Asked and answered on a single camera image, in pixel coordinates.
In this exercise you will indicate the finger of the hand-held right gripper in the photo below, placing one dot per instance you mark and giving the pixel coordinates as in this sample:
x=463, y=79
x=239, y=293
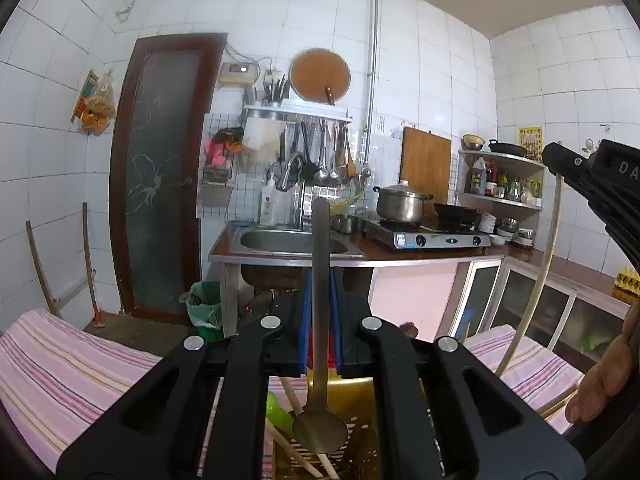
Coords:
x=565, y=160

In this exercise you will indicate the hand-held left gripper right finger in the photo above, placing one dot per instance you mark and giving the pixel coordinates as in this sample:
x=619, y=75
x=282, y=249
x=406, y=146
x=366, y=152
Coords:
x=336, y=330

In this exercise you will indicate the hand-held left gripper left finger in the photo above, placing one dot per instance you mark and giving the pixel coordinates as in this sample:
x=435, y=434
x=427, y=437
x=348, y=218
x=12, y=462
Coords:
x=307, y=330

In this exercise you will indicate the yellow utensil holder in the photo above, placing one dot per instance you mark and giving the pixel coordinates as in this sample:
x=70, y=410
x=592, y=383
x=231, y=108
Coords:
x=355, y=395

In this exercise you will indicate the grey metal spoon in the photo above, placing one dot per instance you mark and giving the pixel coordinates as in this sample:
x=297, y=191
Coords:
x=320, y=430

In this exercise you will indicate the person's right hand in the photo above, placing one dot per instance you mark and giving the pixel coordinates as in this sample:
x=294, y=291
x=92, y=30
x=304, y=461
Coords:
x=605, y=375

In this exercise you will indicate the row of condiment bottles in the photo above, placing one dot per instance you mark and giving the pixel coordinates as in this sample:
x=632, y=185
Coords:
x=515, y=190

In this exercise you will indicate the black pan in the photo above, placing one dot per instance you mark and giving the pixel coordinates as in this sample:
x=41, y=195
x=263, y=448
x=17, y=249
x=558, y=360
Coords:
x=507, y=148

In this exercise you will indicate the steel bowl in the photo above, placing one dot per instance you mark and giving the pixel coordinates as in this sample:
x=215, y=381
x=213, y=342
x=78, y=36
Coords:
x=509, y=225

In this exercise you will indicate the kitchen counter cabinet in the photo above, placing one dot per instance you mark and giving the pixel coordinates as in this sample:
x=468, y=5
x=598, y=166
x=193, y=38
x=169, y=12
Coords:
x=415, y=290

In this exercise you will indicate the oil bottle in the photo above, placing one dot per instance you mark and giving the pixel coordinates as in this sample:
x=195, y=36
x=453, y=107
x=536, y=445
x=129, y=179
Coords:
x=477, y=179

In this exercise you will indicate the steel sink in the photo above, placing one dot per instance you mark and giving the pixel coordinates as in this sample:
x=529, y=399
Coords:
x=280, y=241

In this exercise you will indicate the enamel bowl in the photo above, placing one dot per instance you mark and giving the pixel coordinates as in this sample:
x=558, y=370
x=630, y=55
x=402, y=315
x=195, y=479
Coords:
x=472, y=142

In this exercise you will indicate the stack of white bowls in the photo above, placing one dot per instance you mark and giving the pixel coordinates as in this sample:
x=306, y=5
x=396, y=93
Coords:
x=487, y=221

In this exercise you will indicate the yellow egg tray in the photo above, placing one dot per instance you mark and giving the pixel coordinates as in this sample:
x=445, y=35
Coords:
x=627, y=278

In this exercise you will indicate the green trash bag bin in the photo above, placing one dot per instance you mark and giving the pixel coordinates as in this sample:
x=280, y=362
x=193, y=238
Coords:
x=205, y=307

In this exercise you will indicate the small steel pot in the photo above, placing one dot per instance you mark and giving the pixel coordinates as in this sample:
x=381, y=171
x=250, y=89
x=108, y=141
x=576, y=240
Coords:
x=345, y=223

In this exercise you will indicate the black wok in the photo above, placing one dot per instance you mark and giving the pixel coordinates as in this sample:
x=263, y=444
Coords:
x=455, y=213

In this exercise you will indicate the dish soap bottle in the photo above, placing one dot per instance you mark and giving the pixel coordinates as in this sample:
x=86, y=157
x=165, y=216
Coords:
x=268, y=205

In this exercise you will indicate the gas stove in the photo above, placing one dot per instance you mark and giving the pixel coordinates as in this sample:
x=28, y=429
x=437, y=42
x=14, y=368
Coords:
x=430, y=237

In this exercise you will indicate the wooden cutting board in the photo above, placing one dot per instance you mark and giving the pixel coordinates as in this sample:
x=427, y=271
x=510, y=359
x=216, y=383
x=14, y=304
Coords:
x=426, y=165

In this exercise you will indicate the steel pot with lid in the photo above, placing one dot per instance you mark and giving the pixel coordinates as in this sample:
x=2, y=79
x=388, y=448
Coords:
x=400, y=205

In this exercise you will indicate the steel ladle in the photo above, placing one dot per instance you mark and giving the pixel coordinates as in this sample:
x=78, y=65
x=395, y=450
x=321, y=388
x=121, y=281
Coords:
x=320, y=175

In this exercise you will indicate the steel skimmer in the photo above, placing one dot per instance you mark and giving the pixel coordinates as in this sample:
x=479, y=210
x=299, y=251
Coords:
x=337, y=172

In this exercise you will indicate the steel faucet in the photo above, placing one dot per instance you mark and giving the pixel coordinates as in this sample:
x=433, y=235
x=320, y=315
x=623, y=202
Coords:
x=292, y=167

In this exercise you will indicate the wooden spatula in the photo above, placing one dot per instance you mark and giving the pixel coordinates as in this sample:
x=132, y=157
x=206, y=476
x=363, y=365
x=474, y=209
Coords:
x=351, y=160

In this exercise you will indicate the black spatula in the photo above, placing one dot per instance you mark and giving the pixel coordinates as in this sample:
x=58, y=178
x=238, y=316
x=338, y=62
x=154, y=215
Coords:
x=307, y=147

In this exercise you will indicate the pink cloth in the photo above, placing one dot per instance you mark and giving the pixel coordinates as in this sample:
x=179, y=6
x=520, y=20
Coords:
x=222, y=150

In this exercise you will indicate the white plastic bag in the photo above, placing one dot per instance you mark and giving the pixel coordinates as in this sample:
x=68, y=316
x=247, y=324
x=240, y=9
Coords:
x=262, y=132

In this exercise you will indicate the brown door with frosted glass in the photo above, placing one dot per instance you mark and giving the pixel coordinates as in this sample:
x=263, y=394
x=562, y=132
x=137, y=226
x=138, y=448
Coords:
x=160, y=175

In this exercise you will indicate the wooden stick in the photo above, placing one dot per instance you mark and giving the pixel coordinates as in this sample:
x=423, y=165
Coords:
x=89, y=260
x=42, y=275

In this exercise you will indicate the knife holder with knives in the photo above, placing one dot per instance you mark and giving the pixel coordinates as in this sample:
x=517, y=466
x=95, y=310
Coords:
x=272, y=92

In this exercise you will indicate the pink striped tablecloth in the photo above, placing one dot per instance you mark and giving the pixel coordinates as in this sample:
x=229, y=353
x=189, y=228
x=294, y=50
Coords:
x=60, y=375

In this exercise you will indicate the grey control box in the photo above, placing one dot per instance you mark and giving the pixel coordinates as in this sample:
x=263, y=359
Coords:
x=237, y=74

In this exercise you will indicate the orange plastic bag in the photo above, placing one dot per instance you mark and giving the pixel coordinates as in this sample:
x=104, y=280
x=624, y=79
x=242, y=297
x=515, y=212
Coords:
x=99, y=112

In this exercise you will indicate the hanging yellow packet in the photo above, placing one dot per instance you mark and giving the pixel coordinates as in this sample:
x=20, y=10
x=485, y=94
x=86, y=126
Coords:
x=86, y=95

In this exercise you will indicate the yellow wall poster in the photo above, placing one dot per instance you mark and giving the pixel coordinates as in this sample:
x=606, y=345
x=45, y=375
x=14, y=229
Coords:
x=531, y=142

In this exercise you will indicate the corner wall shelf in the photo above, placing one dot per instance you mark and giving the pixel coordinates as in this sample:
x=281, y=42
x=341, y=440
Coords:
x=500, y=199

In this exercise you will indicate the grey wall pipe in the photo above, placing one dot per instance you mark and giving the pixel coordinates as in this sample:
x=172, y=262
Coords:
x=372, y=60

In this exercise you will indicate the metal wall rack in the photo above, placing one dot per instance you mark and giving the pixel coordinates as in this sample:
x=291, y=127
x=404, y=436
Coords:
x=300, y=110

